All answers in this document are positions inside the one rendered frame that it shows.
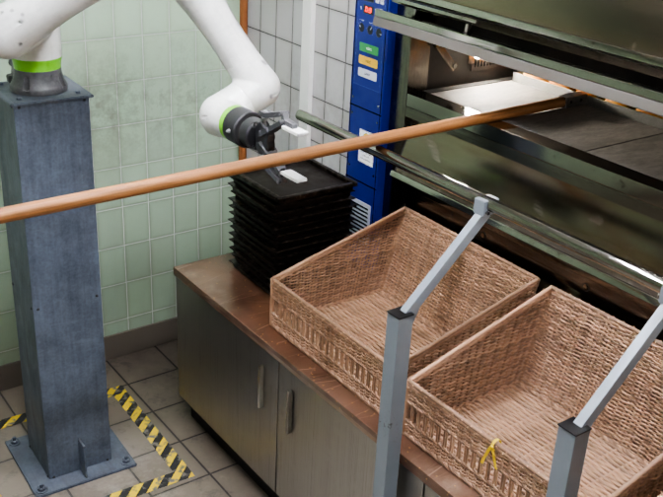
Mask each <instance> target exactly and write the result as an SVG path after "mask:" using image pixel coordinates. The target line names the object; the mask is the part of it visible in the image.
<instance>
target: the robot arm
mask: <svg viewBox="0 0 663 497"><path fill-rule="evenodd" d="M99 1H101V0H6V1H5V2H3V3H1V4H0V58H2V59H9V61H8V63H9V65H10V66H12V68H11V73H10V74H7V75H6V78H7V82H9V83H10V91H11V92H12V93H14V94H17V95H21V96H28V97H44V96H53V95H58V94H61V93H64V92H66V91H67V90H68V83H67V81H66V80H65V78H64V76H63V73H62V70H61V59H62V47H61V34H60V26H61V25H62V24H64V23H65V22H67V21H68V20H70V19H71V18H73V17H74V16H76V15H77V14H79V13H80V12H82V11H84V10H85V9H87V8H89V7H90V6H92V5H94V4H96V3H97V2H99ZM176 2H177V3H178V4H179V5H180V6H181V7H182V9H183V10H184V11H185V12H186V14H187V15H188V16H189V17H190V19H191V20H192V21H193V22H194V24H195V25H196V26H197V27H198V29H199V30H200V31H201V33H202V34H203V36H204V37H205V38H206V40H207V41H208V43H209V44H210V45H211V47H212V48H213V50H214V51H215V53H216V54H217V56H218V58H219V59H220V61H221V62H222V64H223V66H224V67H225V69H226V70H227V71H228V73H229V75H230V76H231V78H232V83H231V84H230V85H229V86H227V87H226V88H224V89H223V90H221V91H219V92H218V93H216V94H214V95H212V96H211V97H209V98H207V99H206V100H205V101H204V102H203V104H202V105H201V107H200V110H199V120H200V123H201V125H202V127H203V128H204V130H205V131H206V132H208V133H209V134H211V135H213V136H216V137H223V138H225V139H227V140H229V141H231V142H233V143H235V144H236V145H238V146H240V147H242V148H251V149H254V150H257V151H258V152H259V153H260V155H261V156H264V155H269V154H274V153H277V152H278V151H277V149H276V148H275V143H274V139H275V135H274V133H275V132H277V131H278V130H279V129H281V128H282V129H283V130H285V131H287V132H289V133H291V134H293V135H295V136H297V137H301V136H307V135H309V132H308V131H306V130H304V129H302V128H300V127H298V124H297V123H296V122H294V121H292V120H291V119H290V118H289V115H290V111H289V110H282V111H271V110H269V109H265V108H267V107H269V106H271V105H272V104H273V103H274V102H275V101H276V100H277V98H278V97H279V94H280V81H279V79H278V77H277V75H276V74H275V73H274V71H273V70H272V69H271V68H270V67H269V65H268V64H267V63H266V62H265V61H264V59H263V58H262V57H261V55H260V54H259V53H258V51H257V49H256V48H255V47H254V45H253V44H252V42H251V41H250V39H249V38H248V36H247V35H246V33H245V32H244V30H243V29H242V27H241V26H240V24H239V22H238V21H237V19H236V18H235V16H234V14H233V13H232V11H231V9H230V7H229V6H228V4H227V2H226V0H176ZM263 109H264V110H263ZM270 117H281V120H278V121H277V122H276V123H274V124H272V125H269V123H268V121H267V120H268V119H269V118H270ZM271 150H272V151H271ZM265 170H266V171H267V172H268V174H269V175H270V176H271V177H272V178H273V179H274V180H275V181H276V183H277V184H281V183H286V182H288V181H294V182H296V183H298V182H303V181H307V178H306V177H303V176H301V175H299V174H298V173H296V172H294V171H292V170H287V169H286V167H285V165H283V166H278V167H274V168H269V169H265Z"/></svg>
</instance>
